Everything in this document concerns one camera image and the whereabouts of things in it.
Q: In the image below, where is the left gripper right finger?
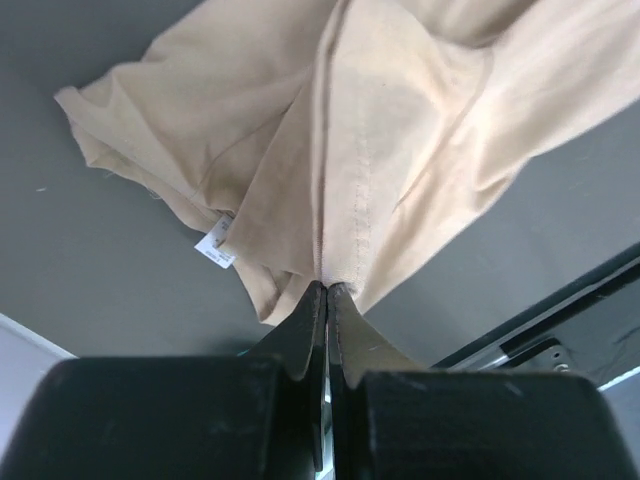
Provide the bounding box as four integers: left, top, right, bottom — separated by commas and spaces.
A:
326, 284, 425, 479

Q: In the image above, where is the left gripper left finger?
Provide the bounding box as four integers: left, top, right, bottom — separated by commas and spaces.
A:
234, 281, 325, 473

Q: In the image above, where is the beige t shirt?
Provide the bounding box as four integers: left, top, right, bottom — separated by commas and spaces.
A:
56, 1, 639, 325

